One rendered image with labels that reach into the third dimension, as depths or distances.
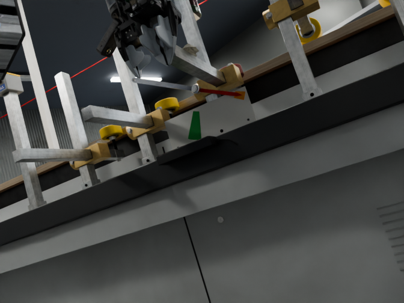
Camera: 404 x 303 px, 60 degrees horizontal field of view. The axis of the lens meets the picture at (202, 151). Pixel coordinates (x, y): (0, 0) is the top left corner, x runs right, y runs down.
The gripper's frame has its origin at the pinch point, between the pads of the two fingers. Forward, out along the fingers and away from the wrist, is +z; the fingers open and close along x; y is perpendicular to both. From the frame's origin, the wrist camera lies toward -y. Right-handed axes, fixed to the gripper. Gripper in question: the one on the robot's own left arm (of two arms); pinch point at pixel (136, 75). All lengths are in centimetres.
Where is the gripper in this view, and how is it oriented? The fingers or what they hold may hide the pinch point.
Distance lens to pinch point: 104.8
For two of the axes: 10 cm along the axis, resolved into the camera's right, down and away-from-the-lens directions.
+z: 3.1, 9.4, -1.4
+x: 4.1, 0.0, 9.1
